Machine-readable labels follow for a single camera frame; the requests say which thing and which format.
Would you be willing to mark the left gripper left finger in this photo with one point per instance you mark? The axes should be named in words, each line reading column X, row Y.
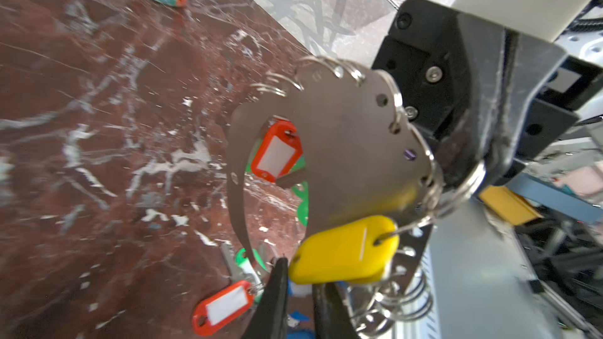
column 270, row 317

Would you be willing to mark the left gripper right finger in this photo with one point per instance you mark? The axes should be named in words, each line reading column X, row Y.
column 331, row 317

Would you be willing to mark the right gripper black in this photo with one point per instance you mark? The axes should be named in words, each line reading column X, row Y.
column 484, row 93

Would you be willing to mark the yellow key tag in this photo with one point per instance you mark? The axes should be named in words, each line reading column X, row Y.
column 358, row 252

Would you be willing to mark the metal key ring plate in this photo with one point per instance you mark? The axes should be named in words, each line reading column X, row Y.
column 363, row 159

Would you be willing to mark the red key tag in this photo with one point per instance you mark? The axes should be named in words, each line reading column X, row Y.
column 279, row 151
column 217, row 311

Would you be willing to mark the yellow plastic bin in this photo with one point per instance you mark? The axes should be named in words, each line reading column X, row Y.
column 510, row 207

